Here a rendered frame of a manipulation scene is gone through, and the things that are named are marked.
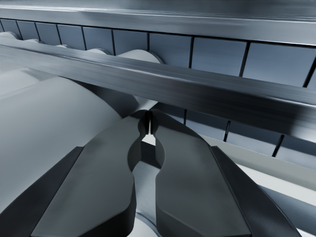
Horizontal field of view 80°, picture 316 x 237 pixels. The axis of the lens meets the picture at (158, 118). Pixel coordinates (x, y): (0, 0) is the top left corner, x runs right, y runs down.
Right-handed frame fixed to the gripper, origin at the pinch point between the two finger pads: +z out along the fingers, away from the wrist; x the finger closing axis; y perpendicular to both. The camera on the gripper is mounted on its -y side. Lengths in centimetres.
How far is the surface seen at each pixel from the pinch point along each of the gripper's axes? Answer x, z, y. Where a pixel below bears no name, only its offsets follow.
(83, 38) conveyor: -6.9, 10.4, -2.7
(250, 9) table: 8.1, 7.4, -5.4
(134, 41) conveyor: -1.4, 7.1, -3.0
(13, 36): -17.7, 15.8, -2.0
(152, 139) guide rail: 0.1, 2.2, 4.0
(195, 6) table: 4.1, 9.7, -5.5
